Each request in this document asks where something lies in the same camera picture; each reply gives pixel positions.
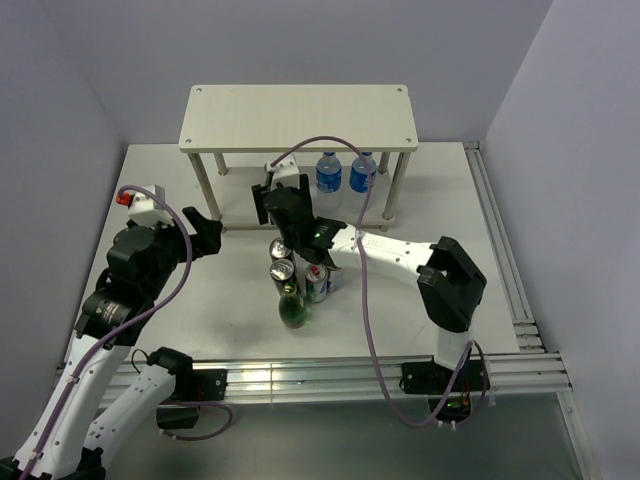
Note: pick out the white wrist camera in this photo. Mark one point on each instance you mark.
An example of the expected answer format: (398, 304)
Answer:
(143, 211)
(286, 173)

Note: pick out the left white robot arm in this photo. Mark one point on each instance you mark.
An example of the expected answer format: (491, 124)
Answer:
(73, 439)

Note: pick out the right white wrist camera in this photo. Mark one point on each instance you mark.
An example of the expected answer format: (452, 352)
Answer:
(286, 173)

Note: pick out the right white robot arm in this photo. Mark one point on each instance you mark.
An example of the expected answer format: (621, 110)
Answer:
(450, 283)

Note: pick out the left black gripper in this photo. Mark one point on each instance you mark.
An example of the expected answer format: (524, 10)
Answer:
(206, 230)

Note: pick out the silver blue energy can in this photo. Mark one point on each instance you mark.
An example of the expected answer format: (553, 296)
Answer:
(335, 278)
(316, 283)

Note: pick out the green glass bottle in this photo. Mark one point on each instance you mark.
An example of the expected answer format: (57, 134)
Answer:
(293, 308)

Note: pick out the left clear water bottle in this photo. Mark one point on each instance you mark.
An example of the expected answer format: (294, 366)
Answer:
(328, 174)

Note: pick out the black yellow-label can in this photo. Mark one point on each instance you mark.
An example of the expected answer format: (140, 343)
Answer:
(283, 273)
(279, 251)

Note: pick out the white two-tier shelf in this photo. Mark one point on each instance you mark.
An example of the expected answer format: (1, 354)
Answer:
(229, 132)

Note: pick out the clear water bottle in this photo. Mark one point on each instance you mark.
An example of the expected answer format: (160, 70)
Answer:
(328, 174)
(361, 177)

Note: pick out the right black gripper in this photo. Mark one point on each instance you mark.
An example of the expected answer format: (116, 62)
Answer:
(261, 210)

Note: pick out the aluminium frame rail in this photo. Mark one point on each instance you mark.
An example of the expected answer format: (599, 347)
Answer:
(447, 190)

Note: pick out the right clear water bottle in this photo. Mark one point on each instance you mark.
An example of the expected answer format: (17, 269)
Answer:
(361, 177)

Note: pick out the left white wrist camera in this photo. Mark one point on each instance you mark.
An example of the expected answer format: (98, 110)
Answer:
(143, 211)

